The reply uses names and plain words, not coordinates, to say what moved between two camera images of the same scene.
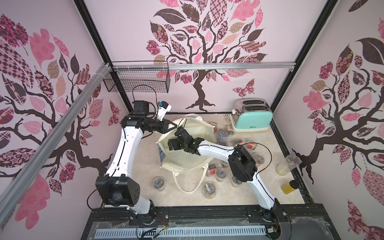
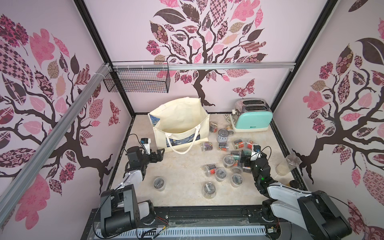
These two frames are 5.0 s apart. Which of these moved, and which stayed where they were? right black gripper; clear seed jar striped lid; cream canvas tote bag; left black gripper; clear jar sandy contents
Moved: right black gripper; cream canvas tote bag; left black gripper
Stayed: clear seed jar striped lid; clear jar sandy contents
